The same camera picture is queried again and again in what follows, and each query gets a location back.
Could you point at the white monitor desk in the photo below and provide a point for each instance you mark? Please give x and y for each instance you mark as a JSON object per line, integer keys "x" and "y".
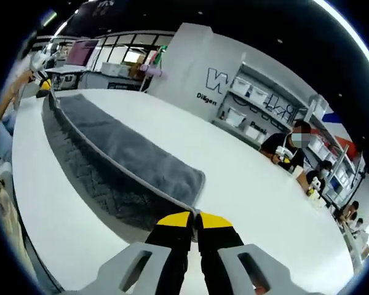
{"x": 67, "y": 70}

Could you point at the grey metal shelf rack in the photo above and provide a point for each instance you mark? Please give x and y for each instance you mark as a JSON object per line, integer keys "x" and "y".
{"x": 295, "y": 107}

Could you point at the green and red flag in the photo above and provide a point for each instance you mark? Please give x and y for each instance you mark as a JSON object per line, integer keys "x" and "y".
{"x": 160, "y": 55}

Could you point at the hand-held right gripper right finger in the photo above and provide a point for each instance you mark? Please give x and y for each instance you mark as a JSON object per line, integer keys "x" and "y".
{"x": 264, "y": 270}

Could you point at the long ceiling light strip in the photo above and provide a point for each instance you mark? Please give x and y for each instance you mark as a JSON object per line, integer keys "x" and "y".
{"x": 356, "y": 37}

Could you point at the grey towel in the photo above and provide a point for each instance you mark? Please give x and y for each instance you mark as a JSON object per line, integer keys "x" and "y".
{"x": 126, "y": 147}

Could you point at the set of white storage bins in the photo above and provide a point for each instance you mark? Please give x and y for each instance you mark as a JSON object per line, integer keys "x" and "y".
{"x": 243, "y": 86}

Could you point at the grey counter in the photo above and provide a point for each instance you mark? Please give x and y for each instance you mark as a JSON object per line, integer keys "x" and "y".
{"x": 110, "y": 81}

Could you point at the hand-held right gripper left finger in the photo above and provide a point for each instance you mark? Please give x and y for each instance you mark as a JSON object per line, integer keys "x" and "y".
{"x": 135, "y": 267}

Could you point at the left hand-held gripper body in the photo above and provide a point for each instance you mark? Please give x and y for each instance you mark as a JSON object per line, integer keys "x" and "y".
{"x": 42, "y": 63}

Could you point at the pink screen monitor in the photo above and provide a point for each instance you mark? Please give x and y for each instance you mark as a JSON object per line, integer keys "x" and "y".
{"x": 81, "y": 52}

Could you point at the purple rolled mat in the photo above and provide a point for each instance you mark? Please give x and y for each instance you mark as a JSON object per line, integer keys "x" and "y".
{"x": 153, "y": 71}

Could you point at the white lidded storage box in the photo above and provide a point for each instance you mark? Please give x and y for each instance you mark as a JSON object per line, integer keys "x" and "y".
{"x": 110, "y": 68}

